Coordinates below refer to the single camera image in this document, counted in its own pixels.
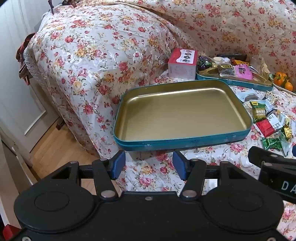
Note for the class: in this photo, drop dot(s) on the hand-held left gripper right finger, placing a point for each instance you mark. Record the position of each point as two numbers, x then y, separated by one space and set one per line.
179 165

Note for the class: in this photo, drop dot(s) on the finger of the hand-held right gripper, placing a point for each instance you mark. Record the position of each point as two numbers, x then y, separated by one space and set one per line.
261 155

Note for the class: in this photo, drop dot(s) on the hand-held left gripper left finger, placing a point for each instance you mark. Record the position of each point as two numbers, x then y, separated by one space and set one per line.
119 165

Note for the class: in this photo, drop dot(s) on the silver printed snack packet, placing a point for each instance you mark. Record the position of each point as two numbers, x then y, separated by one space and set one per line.
270 106

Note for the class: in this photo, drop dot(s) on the teal tin tray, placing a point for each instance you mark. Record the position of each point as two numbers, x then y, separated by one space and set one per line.
180 111

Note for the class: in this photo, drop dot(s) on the pale blue snack packet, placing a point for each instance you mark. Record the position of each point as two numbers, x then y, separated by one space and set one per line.
246 95

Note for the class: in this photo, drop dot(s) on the beige paper snack packet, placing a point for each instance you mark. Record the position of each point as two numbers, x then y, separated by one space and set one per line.
260 67

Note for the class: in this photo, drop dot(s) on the red hanging bag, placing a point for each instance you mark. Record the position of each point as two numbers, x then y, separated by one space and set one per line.
23 58

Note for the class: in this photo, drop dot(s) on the pink cardboard box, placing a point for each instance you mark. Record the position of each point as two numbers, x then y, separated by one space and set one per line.
181 66

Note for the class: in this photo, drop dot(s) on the white door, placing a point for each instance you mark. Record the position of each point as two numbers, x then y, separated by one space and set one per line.
13 69

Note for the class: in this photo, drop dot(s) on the dark wooden post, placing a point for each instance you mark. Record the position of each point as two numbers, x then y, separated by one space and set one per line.
50 7

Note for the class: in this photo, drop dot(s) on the orange brown snack packet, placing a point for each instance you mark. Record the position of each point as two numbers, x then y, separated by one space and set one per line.
240 62

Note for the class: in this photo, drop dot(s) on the floral quilted blanket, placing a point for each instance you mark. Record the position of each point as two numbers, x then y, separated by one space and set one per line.
92 58

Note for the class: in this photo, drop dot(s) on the black flat box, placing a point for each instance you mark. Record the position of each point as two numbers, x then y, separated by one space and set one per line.
231 56

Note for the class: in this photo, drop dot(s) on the dark purple candy bag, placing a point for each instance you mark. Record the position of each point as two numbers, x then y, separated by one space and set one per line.
205 63

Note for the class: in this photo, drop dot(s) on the green pea snack packet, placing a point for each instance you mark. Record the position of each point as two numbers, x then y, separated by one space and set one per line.
258 112

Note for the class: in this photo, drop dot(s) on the yellow and silver snack packet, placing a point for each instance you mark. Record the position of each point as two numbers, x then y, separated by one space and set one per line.
284 118

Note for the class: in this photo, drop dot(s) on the pink snack packet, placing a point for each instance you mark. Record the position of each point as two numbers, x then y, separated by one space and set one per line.
242 71

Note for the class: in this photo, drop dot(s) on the patterned beige snack packet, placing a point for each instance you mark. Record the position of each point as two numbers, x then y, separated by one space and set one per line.
271 97

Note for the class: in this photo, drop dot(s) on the gold foil candy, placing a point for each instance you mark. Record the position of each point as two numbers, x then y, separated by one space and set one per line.
287 132

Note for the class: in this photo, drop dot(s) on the red snack packet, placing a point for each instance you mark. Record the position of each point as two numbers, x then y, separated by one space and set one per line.
266 126

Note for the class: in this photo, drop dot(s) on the black and white snack packet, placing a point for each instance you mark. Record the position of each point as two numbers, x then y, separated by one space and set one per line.
226 71

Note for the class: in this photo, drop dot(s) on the teal tin with snacks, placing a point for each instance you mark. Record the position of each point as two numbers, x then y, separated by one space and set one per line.
252 83

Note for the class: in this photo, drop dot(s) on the pile of tangerines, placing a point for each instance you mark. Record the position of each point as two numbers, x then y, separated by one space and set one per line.
280 78

